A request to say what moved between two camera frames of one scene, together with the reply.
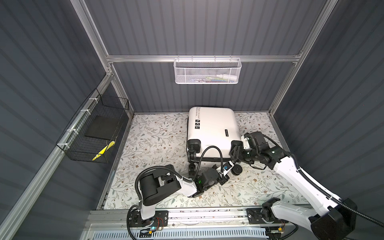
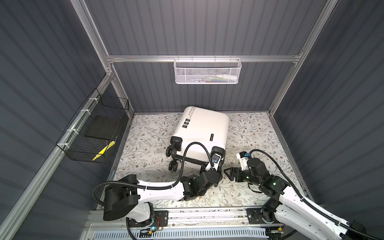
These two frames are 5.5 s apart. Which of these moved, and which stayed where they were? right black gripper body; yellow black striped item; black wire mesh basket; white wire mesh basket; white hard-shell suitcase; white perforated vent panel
Moved: right black gripper body; white hard-shell suitcase
Stayed: black wire mesh basket; yellow black striped item; white perforated vent panel; white wire mesh basket
